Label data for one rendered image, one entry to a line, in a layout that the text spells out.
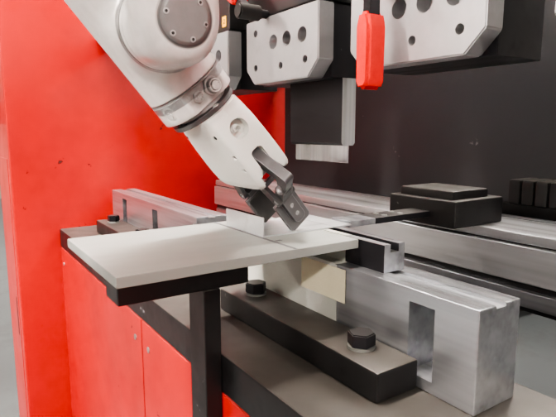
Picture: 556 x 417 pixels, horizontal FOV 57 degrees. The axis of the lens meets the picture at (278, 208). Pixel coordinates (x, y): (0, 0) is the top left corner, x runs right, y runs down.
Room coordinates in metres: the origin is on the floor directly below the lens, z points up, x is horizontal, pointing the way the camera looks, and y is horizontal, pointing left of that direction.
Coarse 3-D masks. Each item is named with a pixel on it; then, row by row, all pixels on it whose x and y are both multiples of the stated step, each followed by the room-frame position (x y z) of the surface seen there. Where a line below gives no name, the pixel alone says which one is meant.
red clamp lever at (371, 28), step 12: (372, 0) 0.45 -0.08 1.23; (372, 12) 0.45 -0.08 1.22; (360, 24) 0.45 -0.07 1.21; (372, 24) 0.45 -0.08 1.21; (384, 24) 0.45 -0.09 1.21; (360, 36) 0.45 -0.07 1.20; (372, 36) 0.45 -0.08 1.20; (384, 36) 0.45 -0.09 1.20; (360, 48) 0.45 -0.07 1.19; (372, 48) 0.45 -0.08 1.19; (384, 48) 0.45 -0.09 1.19; (360, 60) 0.45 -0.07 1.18; (372, 60) 0.45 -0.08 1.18; (360, 72) 0.45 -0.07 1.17; (372, 72) 0.45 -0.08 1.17; (360, 84) 0.45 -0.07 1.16; (372, 84) 0.45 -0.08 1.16
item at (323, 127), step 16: (320, 80) 0.61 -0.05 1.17; (336, 80) 0.59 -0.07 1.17; (352, 80) 0.59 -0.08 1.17; (304, 96) 0.64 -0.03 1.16; (320, 96) 0.61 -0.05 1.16; (336, 96) 0.59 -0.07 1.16; (352, 96) 0.59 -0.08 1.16; (304, 112) 0.64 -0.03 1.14; (320, 112) 0.61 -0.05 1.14; (336, 112) 0.59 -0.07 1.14; (352, 112) 0.59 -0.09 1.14; (304, 128) 0.63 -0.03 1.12; (320, 128) 0.61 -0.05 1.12; (336, 128) 0.59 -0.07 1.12; (352, 128) 0.59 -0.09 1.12; (304, 144) 0.65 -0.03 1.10; (320, 144) 0.61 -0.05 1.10; (336, 144) 0.59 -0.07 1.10; (352, 144) 0.59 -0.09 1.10; (320, 160) 0.62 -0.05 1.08; (336, 160) 0.60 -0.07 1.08
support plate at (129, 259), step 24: (72, 240) 0.53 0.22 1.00; (96, 240) 0.53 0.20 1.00; (120, 240) 0.53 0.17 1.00; (144, 240) 0.53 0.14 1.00; (168, 240) 0.53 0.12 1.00; (192, 240) 0.53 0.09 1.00; (216, 240) 0.53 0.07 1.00; (240, 240) 0.53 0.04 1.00; (264, 240) 0.53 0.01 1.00; (288, 240) 0.53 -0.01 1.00; (312, 240) 0.53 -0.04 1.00; (336, 240) 0.53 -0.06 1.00; (96, 264) 0.44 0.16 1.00; (120, 264) 0.44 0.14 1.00; (144, 264) 0.44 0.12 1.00; (168, 264) 0.44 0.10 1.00; (192, 264) 0.44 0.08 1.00; (216, 264) 0.44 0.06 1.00; (240, 264) 0.46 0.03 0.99; (120, 288) 0.40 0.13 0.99
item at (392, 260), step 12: (336, 228) 0.61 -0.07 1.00; (348, 228) 0.60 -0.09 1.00; (360, 240) 0.54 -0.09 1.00; (372, 240) 0.54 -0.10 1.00; (384, 240) 0.54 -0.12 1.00; (396, 240) 0.54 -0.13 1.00; (348, 252) 0.56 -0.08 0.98; (360, 252) 0.54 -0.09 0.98; (372, 252) 0.53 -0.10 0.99; (384, 252) 0.51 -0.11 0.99; (396, 252) 0.52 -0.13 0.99; (360, 264) 0.54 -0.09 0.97; (372, 264) 0.53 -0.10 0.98; (384, 264) 0.51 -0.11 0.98; (396, 264) 0.52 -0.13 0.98
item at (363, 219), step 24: (408, 192) 0.75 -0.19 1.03; (432, 192) 0.72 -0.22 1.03; (456, 192) 0.69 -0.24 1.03; (480, 192) 0.72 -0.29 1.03; (360, 216) 0.66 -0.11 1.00; (384, 216) 0.66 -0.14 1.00; (408, 216) 0.68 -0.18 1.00; (432, 216) 0.70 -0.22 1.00; (456, 216) 0.67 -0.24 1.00; (480, 216) 0.70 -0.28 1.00
